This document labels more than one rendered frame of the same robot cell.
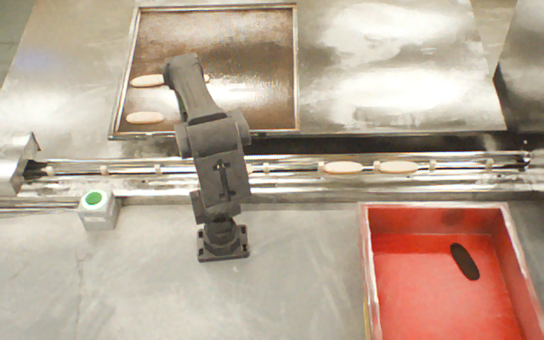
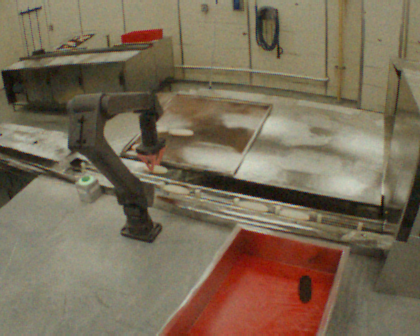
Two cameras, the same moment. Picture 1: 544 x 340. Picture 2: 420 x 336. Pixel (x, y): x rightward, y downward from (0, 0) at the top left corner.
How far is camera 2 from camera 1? 0.56 m
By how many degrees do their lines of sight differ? 25
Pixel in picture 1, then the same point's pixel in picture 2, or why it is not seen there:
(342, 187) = (242, 217)
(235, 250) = (143, 235)
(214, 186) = (75, 133)
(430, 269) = (275, 288)
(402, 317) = (230, 312)
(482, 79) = (376, 170)
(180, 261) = (111, 231)
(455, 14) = (372, 130)
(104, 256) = (78, 214)
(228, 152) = (89, 112)
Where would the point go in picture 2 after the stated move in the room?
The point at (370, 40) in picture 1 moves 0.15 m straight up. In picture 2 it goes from (312, 132) to (313, 98)
